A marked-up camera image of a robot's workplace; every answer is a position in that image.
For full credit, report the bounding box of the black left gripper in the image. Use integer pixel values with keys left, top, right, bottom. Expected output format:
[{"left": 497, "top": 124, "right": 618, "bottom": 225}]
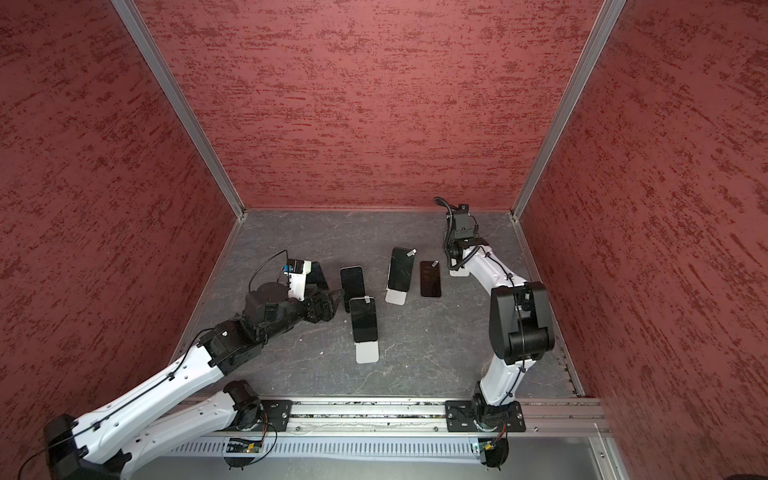
[{"left": 259, "top": 282, "right": 344, "bottom": 344}]

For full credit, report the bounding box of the purple edged dark phone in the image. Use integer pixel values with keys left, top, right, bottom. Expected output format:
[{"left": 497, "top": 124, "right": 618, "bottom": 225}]
[{"left": 419, "top": 260, "right": 442, "bottom": 298}]

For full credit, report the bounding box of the white stand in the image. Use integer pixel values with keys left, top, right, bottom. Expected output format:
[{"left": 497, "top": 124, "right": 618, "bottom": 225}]
[
  {"left": 450, "top": 265, "right": 472, "bottom": 278},
  {"left": 355, "top": 341, "right": 380, "bottom": 365},
  {"left": 385, "top": 289, "right": 407, "bottom": 306}
]

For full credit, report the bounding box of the black phone table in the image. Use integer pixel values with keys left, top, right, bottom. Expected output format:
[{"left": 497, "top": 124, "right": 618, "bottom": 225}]
[{"left": 306, "top": 261, "right": 329, "bottom": 290}]

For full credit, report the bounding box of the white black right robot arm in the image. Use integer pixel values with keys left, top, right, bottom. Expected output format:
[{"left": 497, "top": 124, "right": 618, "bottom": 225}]
[{"left": 435, "top": 198, "right": 555, "bottom": 432}]

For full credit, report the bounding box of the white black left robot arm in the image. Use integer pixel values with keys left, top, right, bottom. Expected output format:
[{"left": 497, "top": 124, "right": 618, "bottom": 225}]
[{"left": 44, "top": 282, "right": 344, "bottom": 479}]

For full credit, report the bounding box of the black phone with sticker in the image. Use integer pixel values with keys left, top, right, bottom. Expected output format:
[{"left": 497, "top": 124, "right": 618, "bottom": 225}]
[{"left": 387, "top": 247, "right": 417, "bottom": 293}]

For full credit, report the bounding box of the left small circuit board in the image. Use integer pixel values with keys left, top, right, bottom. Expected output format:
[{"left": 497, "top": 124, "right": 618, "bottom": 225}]
[{"left": 226, "top": 438, "right": 264, "bottom": 455}]

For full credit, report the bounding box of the small circuit board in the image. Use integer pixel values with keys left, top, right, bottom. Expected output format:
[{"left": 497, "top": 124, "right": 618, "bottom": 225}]
[
  {"left": 226, "top": 438, "right": 264, "bottom": 455},
  {"left": 477, "top": 439, "right": 509, "bottom": 457}
]

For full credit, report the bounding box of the right small circuit board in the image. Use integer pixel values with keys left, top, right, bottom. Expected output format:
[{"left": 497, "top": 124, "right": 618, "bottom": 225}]
[{"left": 477, "top": 439, "right": 509, "bottom": 457}]

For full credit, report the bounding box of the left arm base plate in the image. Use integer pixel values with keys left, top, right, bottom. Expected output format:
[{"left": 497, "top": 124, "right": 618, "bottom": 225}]
[{"left": 260, "top": 399, "right": 294, "bottom": 433}]

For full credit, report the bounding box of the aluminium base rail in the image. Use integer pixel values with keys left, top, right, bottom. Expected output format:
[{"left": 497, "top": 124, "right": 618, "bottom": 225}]
[{"left": 179, "top": 397, "right": 610, "bottom": 437}]

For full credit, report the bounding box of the white slotted cable duct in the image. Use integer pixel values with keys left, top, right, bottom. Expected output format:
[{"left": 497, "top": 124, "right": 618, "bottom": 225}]
[{"left": 166, "top": 437, "right": 480, "bottom": 463}]

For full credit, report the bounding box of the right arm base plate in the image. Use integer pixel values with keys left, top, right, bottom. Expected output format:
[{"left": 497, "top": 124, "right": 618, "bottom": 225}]
[{"left": 444, "top": 400, "right": 526, "bottom": 434}]

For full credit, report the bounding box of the aluminium corner post left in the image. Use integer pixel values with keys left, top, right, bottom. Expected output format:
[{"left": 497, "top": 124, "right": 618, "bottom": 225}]
[{"left": 111, "top": 0, "right": 247, "bottom": 222}]

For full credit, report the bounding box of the aluminium corner post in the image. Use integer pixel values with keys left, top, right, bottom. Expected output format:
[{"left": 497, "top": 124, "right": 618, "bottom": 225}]
[
  {"left": 111, "top": 0, "right": 247, "bottom": 222},
  {"left": 511, "top": 0, "right": 628, "bottom": 221}
]

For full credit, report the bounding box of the aluminium corner post right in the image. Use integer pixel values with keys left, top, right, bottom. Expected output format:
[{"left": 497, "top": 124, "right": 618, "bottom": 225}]
[{"left": 511, "top": 0, "right": 628, "bottom": 221}]

